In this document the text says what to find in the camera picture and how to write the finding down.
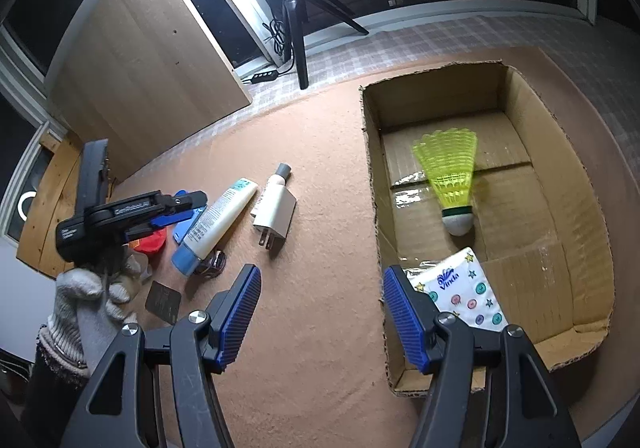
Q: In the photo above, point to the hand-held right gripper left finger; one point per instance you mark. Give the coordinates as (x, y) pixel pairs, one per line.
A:
(240, 323)

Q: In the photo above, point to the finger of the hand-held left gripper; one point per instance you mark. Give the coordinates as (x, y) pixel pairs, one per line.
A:
(167, 219)
(182, 199)

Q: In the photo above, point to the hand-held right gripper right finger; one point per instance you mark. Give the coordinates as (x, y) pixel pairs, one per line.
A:
(405, 318)

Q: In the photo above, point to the blue plastic holder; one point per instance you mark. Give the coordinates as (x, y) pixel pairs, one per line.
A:
(184, 228)

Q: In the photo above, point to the red printed packet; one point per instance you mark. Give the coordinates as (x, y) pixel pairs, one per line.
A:
(150, 244)

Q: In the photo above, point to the white tube with blue cap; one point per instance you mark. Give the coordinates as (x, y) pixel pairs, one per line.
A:
(220, 218)

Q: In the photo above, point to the white charger plug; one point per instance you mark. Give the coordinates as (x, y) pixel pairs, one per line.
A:
(275, 215)

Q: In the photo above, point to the pink bottle with grey cap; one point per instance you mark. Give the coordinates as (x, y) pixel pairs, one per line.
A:
(277, 175)

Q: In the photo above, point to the brown cardboard box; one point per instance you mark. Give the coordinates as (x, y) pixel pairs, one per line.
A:
(500, 208)

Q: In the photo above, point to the person's left forearm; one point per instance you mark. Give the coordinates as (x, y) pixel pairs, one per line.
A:
(55, 378)

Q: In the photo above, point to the person's left hand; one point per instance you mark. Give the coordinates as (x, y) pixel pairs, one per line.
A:
(82, 295)

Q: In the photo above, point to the knotty wooden board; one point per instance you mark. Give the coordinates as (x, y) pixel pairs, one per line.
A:
(55, 198)

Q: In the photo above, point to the small dark jar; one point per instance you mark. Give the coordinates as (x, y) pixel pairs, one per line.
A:
(211, 264)

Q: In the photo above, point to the white patterned tissue pack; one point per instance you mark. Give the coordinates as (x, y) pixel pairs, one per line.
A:
(465, 293)

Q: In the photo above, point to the white framed glass panel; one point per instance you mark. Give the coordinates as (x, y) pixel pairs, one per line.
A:
(20, 218)

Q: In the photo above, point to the black card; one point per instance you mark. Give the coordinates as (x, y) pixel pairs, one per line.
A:
(164, 302)

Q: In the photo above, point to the black power strip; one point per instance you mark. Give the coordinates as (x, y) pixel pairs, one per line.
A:
(260, 76)

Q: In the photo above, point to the light wooden cabinet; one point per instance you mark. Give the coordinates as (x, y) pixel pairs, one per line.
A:
(150, 52)

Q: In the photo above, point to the yellow shuttlecock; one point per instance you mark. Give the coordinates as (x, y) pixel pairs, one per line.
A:
(450, 172)

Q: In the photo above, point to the black tripod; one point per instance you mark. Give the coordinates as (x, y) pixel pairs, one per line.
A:
(300, 37)

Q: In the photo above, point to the plaid cloth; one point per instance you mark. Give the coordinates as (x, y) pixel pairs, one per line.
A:
(450, 35)

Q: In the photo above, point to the white window frame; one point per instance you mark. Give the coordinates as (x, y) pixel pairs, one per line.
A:
(235, 65)

